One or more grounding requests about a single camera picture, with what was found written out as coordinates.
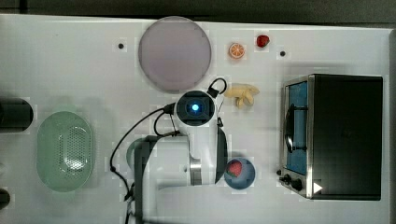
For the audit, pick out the grey round plate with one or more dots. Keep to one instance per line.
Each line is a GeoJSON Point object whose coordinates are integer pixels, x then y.
{"type": "Point", "coordinates": [174, 53]}

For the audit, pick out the yellow banana bunch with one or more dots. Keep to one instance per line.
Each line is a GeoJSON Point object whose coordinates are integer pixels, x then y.
{"type": "Point", "coordinates": [242, 93]}

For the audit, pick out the dark grey object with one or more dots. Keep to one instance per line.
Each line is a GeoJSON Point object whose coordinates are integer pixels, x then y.
{"type": "Point", "coordinates": [4, 198]}

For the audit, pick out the red strawberry on table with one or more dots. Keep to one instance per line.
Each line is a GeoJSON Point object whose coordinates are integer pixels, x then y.
{"type": "Point", "coordinates": [262, 41]}

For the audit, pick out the orange slice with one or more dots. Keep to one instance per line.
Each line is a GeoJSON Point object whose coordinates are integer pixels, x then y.
{"type": "Point", "coordinates": [236, 51]}

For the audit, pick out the red strawberry in bowl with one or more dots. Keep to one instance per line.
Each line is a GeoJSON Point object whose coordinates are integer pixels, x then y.
{"type": "Point", "coordinates": [234, 168]}

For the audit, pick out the black round pan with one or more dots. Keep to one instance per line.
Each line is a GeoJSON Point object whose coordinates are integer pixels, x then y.
{"type": "Point", "coordinates": [16, 115]}

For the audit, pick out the blue bowl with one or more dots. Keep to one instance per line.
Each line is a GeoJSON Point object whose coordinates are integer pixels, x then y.
{"type": "Point", "coordinates": [246, 178]}

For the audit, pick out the silver toaster oven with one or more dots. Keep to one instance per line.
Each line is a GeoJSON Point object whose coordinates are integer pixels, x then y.
{"type": "Point", "coordinates": [332, 137]}

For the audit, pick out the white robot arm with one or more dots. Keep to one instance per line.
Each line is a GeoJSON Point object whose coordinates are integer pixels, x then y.
{"type": "Point", "coordinates": [196, 155]}

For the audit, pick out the green strainer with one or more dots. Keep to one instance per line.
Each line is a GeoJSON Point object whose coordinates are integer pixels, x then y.
{"type": "Point", "coordinates": [64, 151]}

